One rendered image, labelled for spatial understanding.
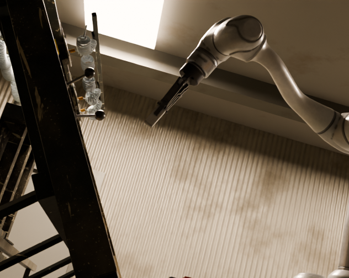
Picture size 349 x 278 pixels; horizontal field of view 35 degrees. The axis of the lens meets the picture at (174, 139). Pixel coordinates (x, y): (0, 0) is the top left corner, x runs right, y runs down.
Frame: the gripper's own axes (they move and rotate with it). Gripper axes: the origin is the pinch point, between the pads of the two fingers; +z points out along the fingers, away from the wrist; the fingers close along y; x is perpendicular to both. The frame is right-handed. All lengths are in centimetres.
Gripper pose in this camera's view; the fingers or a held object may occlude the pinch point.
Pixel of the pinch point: (154, 116)
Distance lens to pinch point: 174.2
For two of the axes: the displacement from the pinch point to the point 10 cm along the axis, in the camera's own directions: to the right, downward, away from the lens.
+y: 0.5, -2.7, -9.6
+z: -6.3, 7.4, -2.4
